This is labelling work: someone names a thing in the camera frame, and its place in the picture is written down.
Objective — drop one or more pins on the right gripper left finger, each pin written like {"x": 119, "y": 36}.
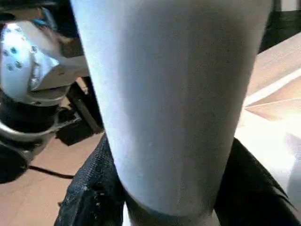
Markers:
{"x": 94, "y": 193}

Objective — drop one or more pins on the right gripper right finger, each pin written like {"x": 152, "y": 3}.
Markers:
{"x": 251, "y": 197}

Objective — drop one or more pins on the white plastic table top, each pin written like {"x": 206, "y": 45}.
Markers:
{"x": 270, "y": 131}

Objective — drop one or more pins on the white plastic table leg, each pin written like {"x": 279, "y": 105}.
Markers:
{"x": 169, "y": 94}

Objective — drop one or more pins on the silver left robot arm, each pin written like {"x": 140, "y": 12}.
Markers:
{"x": 16, "y": 58}

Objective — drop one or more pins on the black floor power box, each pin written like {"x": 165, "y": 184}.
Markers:
{"x": 75, "y": 131}

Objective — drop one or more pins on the black metal frame bar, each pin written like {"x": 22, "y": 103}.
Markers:
{"x": 88, "y": 110}

